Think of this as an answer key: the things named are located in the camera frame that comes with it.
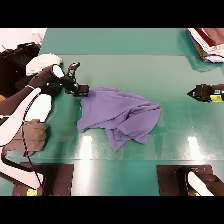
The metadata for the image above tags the dark red folded garment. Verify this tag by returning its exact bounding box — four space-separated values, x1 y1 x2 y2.
194 28 217 50

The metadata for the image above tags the brown folded garment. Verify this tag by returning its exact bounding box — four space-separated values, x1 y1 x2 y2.
203 28 224 46

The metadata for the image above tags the dark mounting plate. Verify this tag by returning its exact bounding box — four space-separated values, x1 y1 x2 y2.
12 162 75 197
156 164 215 197

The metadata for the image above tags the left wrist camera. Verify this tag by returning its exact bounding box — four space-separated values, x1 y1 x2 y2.
66 61 81 84

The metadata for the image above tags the purple T-shirt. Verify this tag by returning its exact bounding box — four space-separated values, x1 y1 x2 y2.
76 86 163 152

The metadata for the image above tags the white folded garment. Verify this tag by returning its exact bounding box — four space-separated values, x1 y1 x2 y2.
187 28 224 64

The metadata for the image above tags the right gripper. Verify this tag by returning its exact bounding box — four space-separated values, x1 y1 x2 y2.
195 83 224 103

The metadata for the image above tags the cream garment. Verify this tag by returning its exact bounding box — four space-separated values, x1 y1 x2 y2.
25 53 64 77

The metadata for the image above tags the black cable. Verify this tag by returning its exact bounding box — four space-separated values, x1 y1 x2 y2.
20 121 45 195

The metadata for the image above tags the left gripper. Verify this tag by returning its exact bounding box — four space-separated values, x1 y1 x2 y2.
64 78 91 98

